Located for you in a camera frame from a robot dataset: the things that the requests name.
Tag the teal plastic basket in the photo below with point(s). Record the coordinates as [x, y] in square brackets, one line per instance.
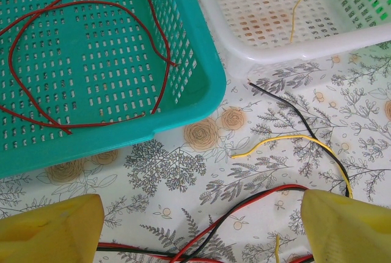
[76, 150]

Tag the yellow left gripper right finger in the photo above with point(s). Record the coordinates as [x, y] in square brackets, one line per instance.
[351, 232]

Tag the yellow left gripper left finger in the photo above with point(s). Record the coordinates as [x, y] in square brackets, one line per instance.
[46, 232]

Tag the white plastic basket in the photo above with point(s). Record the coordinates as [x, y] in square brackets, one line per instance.
[305, 51]

